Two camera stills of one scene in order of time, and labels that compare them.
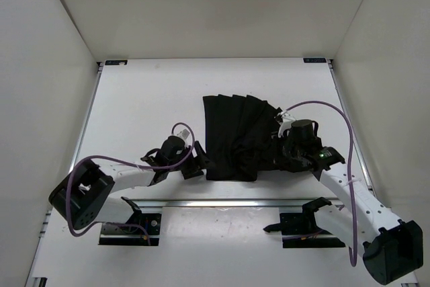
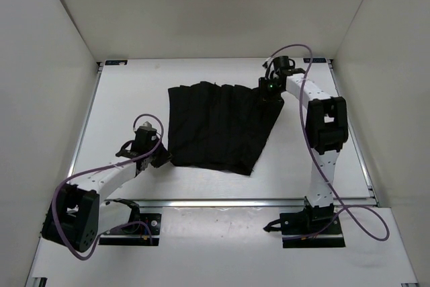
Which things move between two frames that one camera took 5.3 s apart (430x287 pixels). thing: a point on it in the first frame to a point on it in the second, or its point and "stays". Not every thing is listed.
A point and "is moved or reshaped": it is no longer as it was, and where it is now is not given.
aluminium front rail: (232, 203) stays
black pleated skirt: (238, 133) is moved or reshaped
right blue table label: (314, 60) stays
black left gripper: (201, 161) to (165, 157)
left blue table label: (115, 62) stays
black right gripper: (277, 159) to (263, 83)
